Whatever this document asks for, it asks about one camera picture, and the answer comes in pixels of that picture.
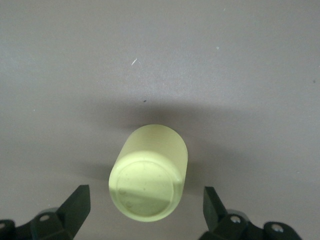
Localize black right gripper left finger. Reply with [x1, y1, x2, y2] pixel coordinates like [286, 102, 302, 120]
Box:
[0, 184, 91, 240]

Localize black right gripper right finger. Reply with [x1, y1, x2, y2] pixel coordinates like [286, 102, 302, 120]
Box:
[199, 186, 302, 240]

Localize yellow plastic cup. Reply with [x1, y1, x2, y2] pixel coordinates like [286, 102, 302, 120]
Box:
[108, 124, 189, 223]

